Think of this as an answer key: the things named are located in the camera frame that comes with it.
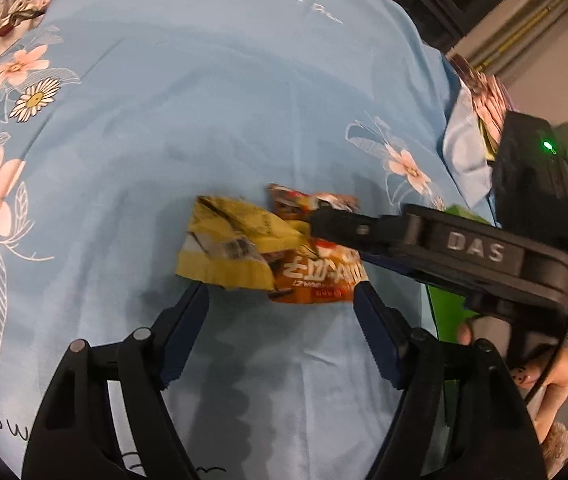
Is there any yellow green snack packet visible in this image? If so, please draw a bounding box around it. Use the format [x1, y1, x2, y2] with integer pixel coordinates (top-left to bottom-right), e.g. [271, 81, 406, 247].
[175, 195, 312, 295]

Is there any yellow green cloth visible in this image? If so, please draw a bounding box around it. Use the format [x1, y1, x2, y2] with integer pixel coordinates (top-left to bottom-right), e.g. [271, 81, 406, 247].
[481, 125, 500, 163]

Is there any person's right hand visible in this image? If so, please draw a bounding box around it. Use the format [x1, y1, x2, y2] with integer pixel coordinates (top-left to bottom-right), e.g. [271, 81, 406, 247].
[456, 317, 477, 346]

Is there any orange seed snack packet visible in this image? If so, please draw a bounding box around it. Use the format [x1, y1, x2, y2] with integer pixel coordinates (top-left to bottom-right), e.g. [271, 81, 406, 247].
[266, 184, 369, 306]

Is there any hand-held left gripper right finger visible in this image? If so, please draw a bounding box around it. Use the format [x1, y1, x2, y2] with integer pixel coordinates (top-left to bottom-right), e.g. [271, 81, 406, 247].
[353, 280, 550, 480]

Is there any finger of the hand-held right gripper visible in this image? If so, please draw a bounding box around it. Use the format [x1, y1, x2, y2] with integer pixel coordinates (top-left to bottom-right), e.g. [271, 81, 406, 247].
[361, 252, 470, 306]
[309, 207, 422, 261]

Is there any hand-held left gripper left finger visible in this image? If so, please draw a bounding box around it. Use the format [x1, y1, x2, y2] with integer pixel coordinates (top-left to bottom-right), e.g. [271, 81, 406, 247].
[21, 282, 211, 480]

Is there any green cardboard box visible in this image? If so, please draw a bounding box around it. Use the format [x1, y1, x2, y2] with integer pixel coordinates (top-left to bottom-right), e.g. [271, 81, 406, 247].
[424, 202, 497, 346]

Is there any brown pink patterned cloth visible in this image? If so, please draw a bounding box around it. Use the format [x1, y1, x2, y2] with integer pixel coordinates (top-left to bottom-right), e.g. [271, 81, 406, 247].
[446, 54, 522, 148]

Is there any person's right forearm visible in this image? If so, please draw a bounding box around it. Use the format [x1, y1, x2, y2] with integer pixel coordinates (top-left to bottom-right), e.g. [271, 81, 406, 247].
[529, 347, 568, 443]

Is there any brown fuzzy cloth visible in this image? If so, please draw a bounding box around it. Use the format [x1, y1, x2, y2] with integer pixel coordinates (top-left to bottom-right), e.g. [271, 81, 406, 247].
[539, 422, 568, 466]

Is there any black cable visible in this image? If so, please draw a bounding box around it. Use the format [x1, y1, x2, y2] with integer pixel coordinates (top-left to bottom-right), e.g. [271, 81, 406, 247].
[521, 237, 568, 403]

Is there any blue floral bedsheet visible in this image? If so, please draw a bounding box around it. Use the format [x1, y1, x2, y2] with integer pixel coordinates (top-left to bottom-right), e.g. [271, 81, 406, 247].
[0, 0, 497, 480]

